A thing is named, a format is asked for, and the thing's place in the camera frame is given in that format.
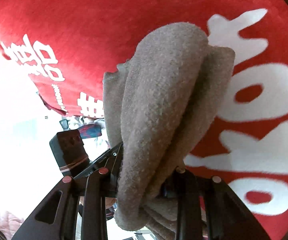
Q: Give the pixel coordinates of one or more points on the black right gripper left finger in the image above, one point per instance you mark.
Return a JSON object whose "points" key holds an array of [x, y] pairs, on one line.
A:
{"points": [[56, 215]]}

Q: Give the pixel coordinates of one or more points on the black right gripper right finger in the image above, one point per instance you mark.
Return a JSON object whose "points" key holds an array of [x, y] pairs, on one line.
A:
{"points": [[210, 202]]}

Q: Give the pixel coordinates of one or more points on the grey fleece small garment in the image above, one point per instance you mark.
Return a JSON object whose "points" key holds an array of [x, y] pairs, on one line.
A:
{"points": [[160, 104]]}

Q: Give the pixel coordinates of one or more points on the red blanket with white print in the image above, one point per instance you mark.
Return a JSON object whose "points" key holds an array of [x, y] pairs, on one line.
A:
{"points": [[66, 46]]}

